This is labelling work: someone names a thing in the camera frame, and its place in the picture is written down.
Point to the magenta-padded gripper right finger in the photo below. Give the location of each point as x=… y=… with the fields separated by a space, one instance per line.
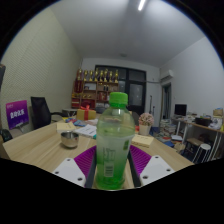
x=156 y=168

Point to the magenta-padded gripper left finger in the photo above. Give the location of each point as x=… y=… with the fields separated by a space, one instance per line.
x=70 y=170

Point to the green drink bottle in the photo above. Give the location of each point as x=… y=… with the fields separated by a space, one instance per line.
x=115 y=140

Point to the small steel cup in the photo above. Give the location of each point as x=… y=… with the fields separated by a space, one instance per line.
x=70 y=139

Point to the large tan book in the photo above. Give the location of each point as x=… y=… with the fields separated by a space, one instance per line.
x=142 y=140

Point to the stack of books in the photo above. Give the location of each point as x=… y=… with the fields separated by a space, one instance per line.
x=167 y=128

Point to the small tan book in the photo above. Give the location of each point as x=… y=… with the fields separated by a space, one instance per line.
x=66 y=127

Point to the blue colourful booklet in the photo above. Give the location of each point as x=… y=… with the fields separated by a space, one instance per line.
x=79 y=123

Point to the white round stool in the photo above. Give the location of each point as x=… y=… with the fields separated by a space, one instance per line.
x=202 y=147

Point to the yellow gift box red ribbon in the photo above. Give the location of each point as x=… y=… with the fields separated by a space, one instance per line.
x=86 y=114

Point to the black microphone stand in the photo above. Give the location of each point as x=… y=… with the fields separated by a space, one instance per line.
x=150 y=106

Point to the wooden side desk white legs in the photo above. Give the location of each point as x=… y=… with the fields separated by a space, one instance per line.
x=203 y=126

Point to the computer monitor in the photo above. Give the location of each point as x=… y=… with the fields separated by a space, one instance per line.
x=180 y=109

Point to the black office chair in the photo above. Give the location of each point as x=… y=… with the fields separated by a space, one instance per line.
x=40 y=111

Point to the purple sign board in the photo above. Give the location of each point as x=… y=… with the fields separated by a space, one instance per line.
x=17 y=114

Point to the wooden shelf unit with trophies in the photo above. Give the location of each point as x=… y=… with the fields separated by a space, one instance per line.
x=90 y=93

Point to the black framed glass door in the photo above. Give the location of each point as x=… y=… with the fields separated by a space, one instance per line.
x=136 y=90

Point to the ceiling tube light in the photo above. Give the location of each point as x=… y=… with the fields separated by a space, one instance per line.
x=141 y=5

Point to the white wall air conditioner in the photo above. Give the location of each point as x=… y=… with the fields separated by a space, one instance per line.
x=167 y=75

